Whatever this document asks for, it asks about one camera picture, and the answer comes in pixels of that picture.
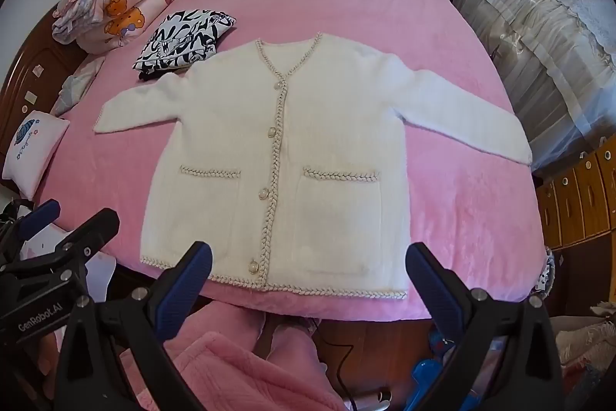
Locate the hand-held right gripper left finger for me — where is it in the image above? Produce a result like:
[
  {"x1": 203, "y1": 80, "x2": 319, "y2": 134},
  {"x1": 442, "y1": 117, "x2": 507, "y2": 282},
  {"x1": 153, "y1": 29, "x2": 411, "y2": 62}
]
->
[{"x1": 57, "y1": 240, "x2": 214, "y2": 411}]

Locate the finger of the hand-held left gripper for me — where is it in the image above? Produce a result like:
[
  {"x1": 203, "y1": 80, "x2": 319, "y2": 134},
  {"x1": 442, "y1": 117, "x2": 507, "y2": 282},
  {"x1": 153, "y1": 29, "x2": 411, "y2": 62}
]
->
[
  {"x1": 0, "y1": 199, "x2": 62, "y2": 258},
  {"x1": 0, "y1": 208, "x2": 121, "y2": 292}
]

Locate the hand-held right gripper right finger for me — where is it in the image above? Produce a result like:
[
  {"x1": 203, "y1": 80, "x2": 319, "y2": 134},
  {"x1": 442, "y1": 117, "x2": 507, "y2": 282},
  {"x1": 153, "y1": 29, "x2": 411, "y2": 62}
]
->
[{"x1": 405, "y1": 242, "x2": 564, "y2": 411}]

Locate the white fuzzy cardigan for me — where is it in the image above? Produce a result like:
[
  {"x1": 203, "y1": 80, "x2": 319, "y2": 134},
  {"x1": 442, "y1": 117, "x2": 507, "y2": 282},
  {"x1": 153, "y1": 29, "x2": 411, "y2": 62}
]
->
[{"x1": 93, "y1": 32, "x2": 534, "y2": 300}]

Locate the small white printed pillow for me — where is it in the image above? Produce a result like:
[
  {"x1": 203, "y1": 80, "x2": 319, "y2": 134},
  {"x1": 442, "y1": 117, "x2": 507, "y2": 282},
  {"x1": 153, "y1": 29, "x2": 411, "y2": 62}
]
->
[{"x1": 1, "y1": 111, "x2": 71, "y2": 200}]

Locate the blue plastic toy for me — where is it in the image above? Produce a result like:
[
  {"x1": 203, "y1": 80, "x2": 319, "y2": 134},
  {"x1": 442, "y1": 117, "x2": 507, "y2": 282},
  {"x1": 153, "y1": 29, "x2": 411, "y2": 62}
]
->
[{"x1": 404, "y1": 329, "x2": 463, "y2": 411}]

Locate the person's pink quilted clothing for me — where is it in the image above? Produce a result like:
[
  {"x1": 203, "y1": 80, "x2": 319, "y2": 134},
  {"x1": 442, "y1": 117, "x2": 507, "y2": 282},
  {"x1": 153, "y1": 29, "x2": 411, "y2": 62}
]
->
[{"x1": 120, "y1": 300, "x2": 347, "y2": 411}]

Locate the light patterned pillow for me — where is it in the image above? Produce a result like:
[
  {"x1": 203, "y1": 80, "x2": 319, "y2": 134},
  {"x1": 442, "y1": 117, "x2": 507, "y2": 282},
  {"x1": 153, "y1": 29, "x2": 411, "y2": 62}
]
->
[{"x1": 50, "y1": 57, "x2": 105, "y2": 117}]

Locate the beige fringed cloth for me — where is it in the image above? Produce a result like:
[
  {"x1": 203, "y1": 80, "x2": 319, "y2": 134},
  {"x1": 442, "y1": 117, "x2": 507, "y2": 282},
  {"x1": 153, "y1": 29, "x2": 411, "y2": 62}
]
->
[{"x1": 549, "y1": 302, "x2": 616, "y2": 366}]

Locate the wooden drawer cabinet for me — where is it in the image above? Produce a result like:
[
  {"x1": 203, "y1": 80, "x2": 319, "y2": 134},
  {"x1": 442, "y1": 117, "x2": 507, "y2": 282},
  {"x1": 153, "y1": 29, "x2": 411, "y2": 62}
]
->
[{"x1": 536, "y1": 141, "x2": 616, "y2": 250}]

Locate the black and white printed garment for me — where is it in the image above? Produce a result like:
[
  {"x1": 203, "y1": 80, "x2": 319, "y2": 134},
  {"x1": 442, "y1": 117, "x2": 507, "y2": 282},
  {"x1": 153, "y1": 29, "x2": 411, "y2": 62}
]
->
[{"x1": 133, "y1": 9, "x2": 236, "y2": 81}]

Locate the beige lace furniture cover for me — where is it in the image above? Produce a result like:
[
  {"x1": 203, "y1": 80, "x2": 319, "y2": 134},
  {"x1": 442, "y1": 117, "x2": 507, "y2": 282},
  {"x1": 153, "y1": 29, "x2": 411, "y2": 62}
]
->
[{"x1": 452, "y1": 0, "x2": 616, "y2": 173}]

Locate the black cable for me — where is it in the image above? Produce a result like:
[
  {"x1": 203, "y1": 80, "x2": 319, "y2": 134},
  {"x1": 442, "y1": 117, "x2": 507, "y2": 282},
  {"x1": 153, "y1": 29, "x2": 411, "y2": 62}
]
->
[{"x1": 318, "y1": 329, "x2": 367, "y2": 411}]

